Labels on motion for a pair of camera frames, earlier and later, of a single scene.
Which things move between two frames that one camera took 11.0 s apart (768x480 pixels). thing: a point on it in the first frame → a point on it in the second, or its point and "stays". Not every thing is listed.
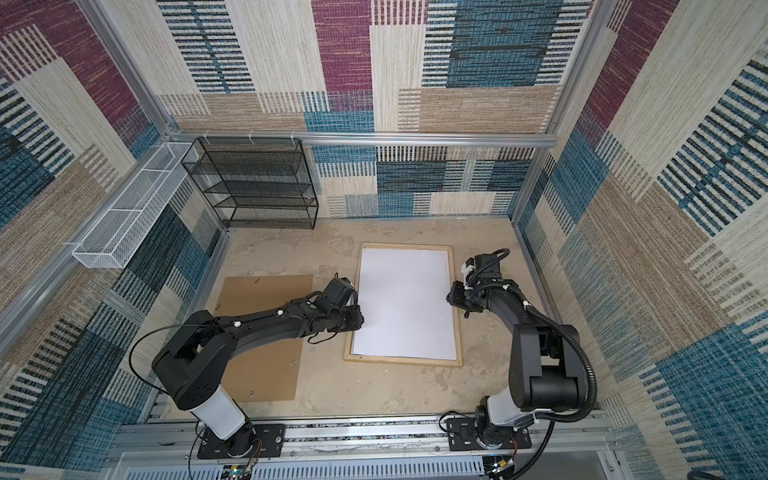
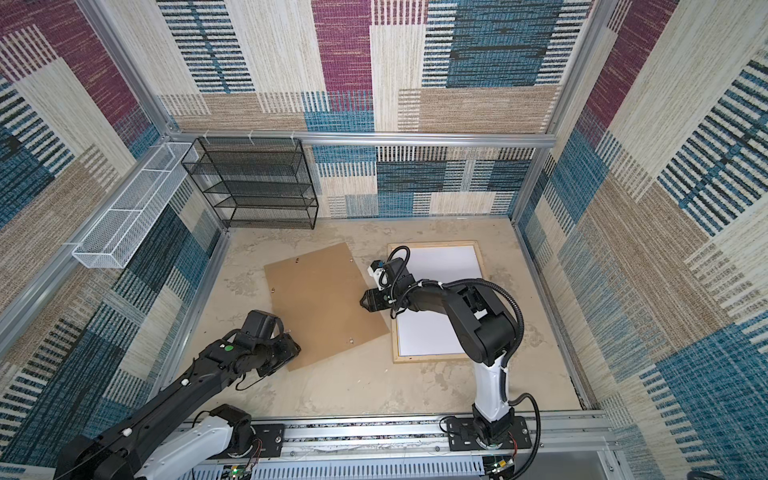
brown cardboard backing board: x=266 y=372 → x=317 y=300
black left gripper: x=356 y=319 → x=290 y=349
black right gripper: x=456 y=300 → x=373 y=299
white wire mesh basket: x=113 y=240 stays
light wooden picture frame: x=380 y=359 → x=425 y=336
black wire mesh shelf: x=257 y=183 stays
